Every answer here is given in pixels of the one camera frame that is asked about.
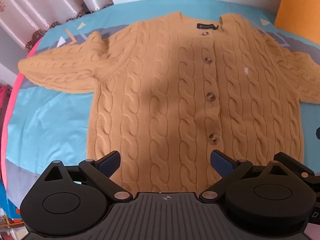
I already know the tan cable-knit cardigan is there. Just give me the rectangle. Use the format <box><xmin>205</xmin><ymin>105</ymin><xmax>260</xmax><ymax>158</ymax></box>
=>
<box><xmin>18</xmin><ymin>11</ymin><xmax>320</xmax><ymax>193</ymax></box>

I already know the blue grey printed bed sheet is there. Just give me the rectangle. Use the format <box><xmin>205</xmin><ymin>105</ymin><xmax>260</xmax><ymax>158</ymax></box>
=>
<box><xmin>4</xmin><ymin>0</ymin><xmax>320</xmax><ymax>205</ymax></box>

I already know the pink blanket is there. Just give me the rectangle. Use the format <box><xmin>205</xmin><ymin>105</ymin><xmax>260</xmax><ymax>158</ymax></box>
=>
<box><xmin>2</xmin><ymin>36</ymin><xmax>45</xmax><ymax>188</ymax></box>

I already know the white pleated curtain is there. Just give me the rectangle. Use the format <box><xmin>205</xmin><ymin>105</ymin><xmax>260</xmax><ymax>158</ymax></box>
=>
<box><xmin>0</xmin><ymin>0</ymin><xmax>115</xmax><ymax>53</ymax></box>

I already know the orange wooden headboard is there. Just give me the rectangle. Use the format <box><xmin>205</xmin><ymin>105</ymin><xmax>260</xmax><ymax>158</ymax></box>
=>
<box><xmin>274</xmin><ymin>0</ymin><xmax>320</xmax><ymax>32</ymax></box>

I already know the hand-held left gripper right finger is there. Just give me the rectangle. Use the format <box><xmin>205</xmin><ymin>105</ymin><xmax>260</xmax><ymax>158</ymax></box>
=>
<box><xmin>199</xmin><ymin>150</ymin><xmax>281</xmax><ymax>203</ymax></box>

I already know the dark red cloth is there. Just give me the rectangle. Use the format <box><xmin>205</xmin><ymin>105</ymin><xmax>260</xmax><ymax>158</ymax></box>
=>
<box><xmin>0</xmin><ymin>82</ymin><xmax>13</xmax><ymax>123</ymax></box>

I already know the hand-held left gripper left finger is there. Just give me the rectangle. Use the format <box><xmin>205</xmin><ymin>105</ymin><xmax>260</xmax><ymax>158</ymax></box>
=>
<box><xmin>44</xmin><ymin>151</ymin><xmax>133</xmax><ymax>203</ymax></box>

